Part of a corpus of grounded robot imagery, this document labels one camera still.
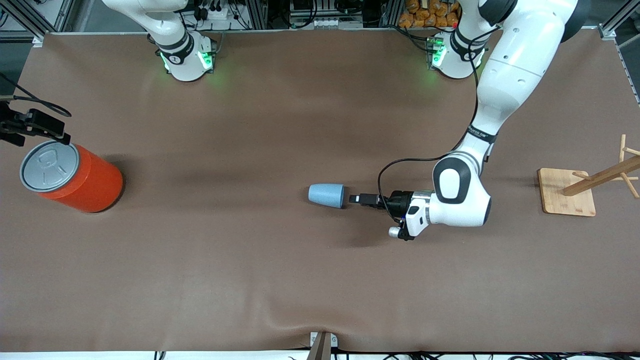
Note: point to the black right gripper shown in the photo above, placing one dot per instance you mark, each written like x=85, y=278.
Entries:
x=14, y=125

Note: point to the wooden cup rack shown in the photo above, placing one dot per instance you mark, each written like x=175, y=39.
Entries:
x=567, y=197

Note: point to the light blue plastic cup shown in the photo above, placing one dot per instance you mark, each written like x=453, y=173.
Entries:
x=325, y=195

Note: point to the white power strip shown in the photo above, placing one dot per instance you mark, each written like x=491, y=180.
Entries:
x=217, y=12

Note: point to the white connector block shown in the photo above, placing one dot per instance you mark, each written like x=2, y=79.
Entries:
x=332, y=22

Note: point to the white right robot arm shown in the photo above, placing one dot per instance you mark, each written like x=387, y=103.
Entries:
x=185, y=65

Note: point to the aluminium frame profile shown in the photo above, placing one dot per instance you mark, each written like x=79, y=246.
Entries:
x=30, y=17
x=612, y=22

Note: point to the orange snack packets pile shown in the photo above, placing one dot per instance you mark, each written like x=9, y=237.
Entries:
x=427, y=15

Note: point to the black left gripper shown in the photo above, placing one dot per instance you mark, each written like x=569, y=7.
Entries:
x=398, y=201

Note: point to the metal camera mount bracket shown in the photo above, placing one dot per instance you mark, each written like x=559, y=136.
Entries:
x=322, y=345

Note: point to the brown table mat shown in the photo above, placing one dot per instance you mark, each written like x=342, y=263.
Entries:
x=250, y=150

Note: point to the orange can with grey lid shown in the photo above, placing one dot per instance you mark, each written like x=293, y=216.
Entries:
x=90, y=185

